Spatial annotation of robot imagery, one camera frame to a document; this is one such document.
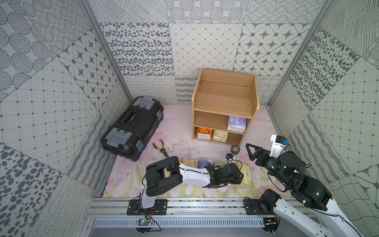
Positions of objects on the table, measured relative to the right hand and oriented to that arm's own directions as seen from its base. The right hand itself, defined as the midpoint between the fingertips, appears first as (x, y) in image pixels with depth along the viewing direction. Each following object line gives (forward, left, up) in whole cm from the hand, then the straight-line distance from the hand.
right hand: (250, 148), depth 66 cm
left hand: (-6, -2, -19) cm, 19 cm away
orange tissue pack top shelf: (+2, +28, -22) cm, 36 cm away
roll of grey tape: (+13, 0, -27) cm, 30 cm away
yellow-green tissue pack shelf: (-2, -3, -22) cm, 22 cm away
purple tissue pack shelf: (+17, +2, -4) cm, 18 cm away
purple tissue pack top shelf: (+3, +19, -23) cm, 30 cm away
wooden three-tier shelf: (+23, +10, +5) cm, 25 cm away
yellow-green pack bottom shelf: (+20, +9, -21) cm, 30 cm away
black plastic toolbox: (+12, +62, -8) cm, 63 cm away
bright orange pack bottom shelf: (+20, +20, -18) cm, 33 cm away
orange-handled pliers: (+11, +48, -25) cm, 55 cm away
